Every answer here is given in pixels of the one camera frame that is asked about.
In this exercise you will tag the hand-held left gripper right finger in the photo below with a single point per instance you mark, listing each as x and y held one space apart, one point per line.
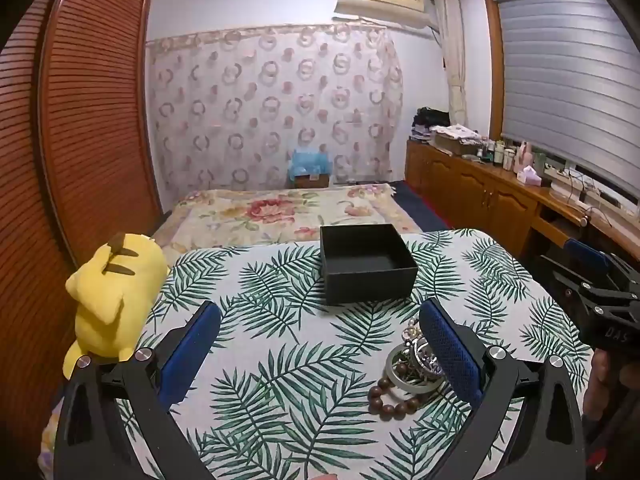
450 355

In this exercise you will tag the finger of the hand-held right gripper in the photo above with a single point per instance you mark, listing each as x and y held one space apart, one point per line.
560 272
587 256

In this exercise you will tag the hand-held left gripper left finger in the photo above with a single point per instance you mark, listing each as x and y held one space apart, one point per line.
192 355

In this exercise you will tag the black square box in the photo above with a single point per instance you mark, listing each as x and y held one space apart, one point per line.
367 265

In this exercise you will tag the person's right hand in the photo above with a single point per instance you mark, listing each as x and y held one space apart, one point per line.
597 387

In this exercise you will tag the pale green jade bangle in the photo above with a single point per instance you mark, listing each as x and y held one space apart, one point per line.
395 379

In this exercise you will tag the pink tissue box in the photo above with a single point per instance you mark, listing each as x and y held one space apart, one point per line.
529 176

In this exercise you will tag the yellow plush toy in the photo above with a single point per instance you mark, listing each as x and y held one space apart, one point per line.
115 290

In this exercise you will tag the leaf print tablecloth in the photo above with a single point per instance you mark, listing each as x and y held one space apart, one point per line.
300 340

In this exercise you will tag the long wooden cabinet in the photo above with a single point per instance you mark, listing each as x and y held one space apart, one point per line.
475 192

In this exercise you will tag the pink bottle holder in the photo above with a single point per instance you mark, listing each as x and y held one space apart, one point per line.
525 155

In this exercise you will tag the group of small bottles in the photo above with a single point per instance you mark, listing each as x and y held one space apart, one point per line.
497 152

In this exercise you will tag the navy bed sheet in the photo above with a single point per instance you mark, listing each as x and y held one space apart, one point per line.
422 210

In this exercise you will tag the floral blanket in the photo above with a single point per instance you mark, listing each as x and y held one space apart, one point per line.
260 210

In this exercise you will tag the cardboard box with floral cloth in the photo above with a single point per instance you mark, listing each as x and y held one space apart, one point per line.
452 139

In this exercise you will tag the grey window blind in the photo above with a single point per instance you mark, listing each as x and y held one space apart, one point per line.
565 70

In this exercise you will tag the pile of dark clothes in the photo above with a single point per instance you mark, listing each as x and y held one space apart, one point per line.
431 117

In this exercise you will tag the small wooden box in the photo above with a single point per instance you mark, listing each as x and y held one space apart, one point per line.
312 181

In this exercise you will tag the blue plush toy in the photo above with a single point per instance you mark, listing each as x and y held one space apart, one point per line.
310 161

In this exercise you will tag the cream window curtain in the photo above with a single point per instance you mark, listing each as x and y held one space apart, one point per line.
452 60

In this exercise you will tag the wooden louvred wardrobe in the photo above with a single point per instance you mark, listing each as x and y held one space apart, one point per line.
90 110

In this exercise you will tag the wooden window frame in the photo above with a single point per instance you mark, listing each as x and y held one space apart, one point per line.
492 60

